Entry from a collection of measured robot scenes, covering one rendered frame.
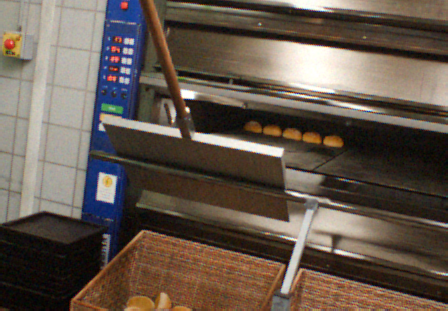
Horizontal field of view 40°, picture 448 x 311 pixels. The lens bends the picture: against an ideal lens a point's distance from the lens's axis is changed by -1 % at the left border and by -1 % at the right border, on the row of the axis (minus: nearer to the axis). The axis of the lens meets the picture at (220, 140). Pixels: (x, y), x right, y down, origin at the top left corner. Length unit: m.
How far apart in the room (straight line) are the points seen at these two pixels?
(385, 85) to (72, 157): 1.21
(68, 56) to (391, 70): 1.21
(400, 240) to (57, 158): 1.33
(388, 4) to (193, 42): 0.69
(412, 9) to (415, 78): 0.22
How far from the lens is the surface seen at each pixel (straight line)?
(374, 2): 2.10
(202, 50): 2.23
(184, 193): 2.02
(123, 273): 2.26
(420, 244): 2.13
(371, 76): 2.08
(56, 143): 2.52
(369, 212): 1.73
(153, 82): 2.13
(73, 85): 2.46
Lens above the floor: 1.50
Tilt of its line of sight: 7 degrees down
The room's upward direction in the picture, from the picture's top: 8 degrees clockwise
